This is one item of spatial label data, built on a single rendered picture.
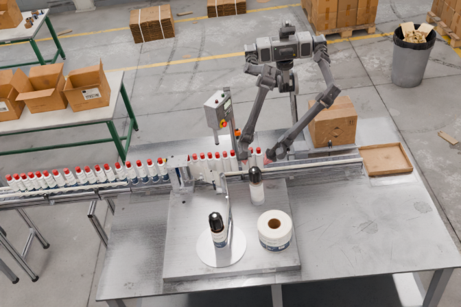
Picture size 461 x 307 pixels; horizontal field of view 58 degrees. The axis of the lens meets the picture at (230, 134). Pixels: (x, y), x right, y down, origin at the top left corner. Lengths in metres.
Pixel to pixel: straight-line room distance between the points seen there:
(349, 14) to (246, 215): 3.98
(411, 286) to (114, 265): 2.00
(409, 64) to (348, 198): 2.55
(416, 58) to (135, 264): 3.67
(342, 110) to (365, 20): 3.29
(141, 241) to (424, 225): 1.76
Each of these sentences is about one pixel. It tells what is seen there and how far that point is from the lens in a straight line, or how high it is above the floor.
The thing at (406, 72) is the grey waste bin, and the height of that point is 0.22.
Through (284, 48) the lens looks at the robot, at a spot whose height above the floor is 1.48.
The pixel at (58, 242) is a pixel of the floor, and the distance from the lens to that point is 4.20.
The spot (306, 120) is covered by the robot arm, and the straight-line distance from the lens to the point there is 2.74.
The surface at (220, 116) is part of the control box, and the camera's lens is 2.64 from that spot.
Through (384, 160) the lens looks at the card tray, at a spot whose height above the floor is 0.83.
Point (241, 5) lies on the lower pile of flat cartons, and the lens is 6.99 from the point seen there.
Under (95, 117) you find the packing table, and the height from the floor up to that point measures 0.78.
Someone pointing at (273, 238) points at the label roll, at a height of 1.02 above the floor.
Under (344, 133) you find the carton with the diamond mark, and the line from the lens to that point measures 3.11.
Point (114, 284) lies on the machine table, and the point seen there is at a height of 0.83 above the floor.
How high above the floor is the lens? 3.04
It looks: 41 degrees down
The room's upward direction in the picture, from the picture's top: 9 degrees counter-clockwise
